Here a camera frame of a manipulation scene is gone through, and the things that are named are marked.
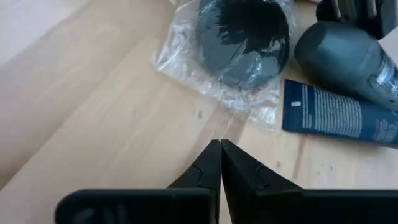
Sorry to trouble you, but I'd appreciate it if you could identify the gray deodorant bottle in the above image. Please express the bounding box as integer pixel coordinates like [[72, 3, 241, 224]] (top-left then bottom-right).
[[294, 21, 398, 112]]

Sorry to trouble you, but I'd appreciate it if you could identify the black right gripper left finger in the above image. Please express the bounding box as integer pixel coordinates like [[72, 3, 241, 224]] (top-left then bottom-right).
[[55, 139, 222, 224]]

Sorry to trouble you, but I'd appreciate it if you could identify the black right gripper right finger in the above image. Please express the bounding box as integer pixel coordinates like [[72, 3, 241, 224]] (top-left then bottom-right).
[[220, 139, 398, 224]]

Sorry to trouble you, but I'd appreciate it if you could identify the black round puff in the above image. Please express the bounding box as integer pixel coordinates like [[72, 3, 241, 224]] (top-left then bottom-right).
[[151, 0, 296, 131]]

